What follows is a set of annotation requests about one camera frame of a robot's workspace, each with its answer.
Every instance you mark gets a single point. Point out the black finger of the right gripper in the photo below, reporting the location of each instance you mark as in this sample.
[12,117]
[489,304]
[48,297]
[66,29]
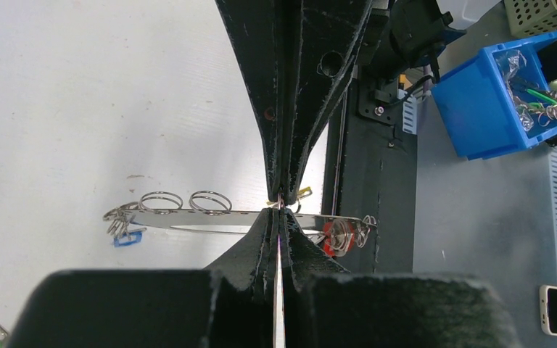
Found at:
[328,35]
[254,30]

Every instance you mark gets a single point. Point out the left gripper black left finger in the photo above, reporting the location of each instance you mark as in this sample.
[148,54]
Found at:
[226,304]

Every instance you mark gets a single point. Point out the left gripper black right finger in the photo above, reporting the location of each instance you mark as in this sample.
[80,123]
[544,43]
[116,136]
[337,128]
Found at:
[328,306]

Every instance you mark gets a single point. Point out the red tagged key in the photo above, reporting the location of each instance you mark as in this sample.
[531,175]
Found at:
[338,238]

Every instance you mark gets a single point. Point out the yellow tagged key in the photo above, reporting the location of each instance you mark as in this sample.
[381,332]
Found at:
[304,193]

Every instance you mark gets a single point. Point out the blue tagged key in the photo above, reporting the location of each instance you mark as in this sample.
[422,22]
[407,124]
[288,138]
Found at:
[129,238]

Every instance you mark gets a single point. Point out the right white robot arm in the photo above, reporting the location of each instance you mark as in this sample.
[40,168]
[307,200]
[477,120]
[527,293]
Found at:
[410,34]

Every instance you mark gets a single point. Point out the blue plastic bin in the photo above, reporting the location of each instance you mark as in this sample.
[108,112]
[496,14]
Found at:
[483,102]

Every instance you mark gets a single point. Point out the green perforated basket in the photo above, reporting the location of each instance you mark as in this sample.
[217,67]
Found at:
[530,18]

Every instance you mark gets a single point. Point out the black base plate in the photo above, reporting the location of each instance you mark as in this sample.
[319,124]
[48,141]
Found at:
[371,170]

